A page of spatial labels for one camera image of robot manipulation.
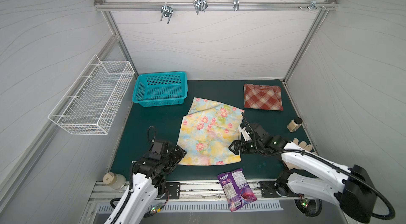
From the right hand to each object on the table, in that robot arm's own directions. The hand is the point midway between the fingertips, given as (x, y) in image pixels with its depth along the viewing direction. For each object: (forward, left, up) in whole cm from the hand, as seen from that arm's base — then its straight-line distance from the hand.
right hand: (238, 143), depth 80 cm
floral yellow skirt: (+9, +17, -8) cm, 20 cm away
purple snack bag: (-20, +1, -6) cm, 21 cm away
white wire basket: (+5, +67, +24) cm, 71 cm away
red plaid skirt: (+37, -20, -6) cm, 43 cm away
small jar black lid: (+13, -33, -2) cm, 36 cm away
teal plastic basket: (+41, +53, -7) cm, 67 cm away
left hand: (-7, +27, -3) cm, 28 cm away
